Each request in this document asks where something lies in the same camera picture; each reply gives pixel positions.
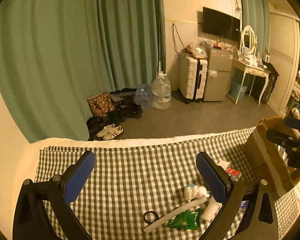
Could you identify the right white sneaker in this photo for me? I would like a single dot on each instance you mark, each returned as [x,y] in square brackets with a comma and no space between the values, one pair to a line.
[113,132]

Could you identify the brown cardboard box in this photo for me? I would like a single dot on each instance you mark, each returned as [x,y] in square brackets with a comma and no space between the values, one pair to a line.
[265,160]

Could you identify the black wall television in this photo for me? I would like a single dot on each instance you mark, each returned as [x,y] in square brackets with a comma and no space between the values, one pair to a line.
[220,24]

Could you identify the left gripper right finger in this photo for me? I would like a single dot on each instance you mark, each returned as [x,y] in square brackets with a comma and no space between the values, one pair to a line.
[259,220]

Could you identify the green plastic packet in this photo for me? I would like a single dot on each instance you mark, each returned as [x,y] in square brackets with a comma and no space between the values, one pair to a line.
[189,219]

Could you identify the white sneaker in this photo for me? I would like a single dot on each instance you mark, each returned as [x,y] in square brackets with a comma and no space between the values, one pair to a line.
[113,132]
[105,130]

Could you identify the white wardrobe shelving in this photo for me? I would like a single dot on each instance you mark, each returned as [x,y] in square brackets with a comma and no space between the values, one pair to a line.
[284,49]

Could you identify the blue waste bin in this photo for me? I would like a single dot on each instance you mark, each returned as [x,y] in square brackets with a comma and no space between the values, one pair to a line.
[235,88]

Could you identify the green window curtain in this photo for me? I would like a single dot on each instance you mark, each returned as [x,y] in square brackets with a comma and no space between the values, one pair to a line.
[257,15]

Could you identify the white suitcase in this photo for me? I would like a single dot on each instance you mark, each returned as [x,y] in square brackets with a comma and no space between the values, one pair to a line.
[192,78]

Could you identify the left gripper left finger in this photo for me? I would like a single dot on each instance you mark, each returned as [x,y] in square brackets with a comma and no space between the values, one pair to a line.
[31,220]

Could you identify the grey mini fridge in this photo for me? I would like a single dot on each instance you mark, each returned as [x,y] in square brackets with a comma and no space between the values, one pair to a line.
[219,64]

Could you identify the white plastic tube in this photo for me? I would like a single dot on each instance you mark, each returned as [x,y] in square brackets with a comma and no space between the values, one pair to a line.
[173,213]

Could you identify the black hanging bag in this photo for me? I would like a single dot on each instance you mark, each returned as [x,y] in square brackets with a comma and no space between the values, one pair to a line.
[272,78]

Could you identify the left white sneaker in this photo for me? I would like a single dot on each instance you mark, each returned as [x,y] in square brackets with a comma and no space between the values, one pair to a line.
[105,130]

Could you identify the brown patterned bag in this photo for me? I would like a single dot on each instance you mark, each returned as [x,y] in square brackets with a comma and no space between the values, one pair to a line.
[100,104]

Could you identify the large green curtain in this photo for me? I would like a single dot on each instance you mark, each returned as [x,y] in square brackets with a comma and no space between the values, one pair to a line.
[54,54]

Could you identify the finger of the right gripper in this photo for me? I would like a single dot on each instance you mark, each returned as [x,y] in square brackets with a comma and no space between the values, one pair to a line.
[292,123]
[281,139]

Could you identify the oval white mirror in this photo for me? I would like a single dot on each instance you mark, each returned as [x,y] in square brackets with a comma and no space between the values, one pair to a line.
[248,42]

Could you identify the large clear water jug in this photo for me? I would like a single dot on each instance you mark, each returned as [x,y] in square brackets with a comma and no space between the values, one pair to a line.
[161,90]

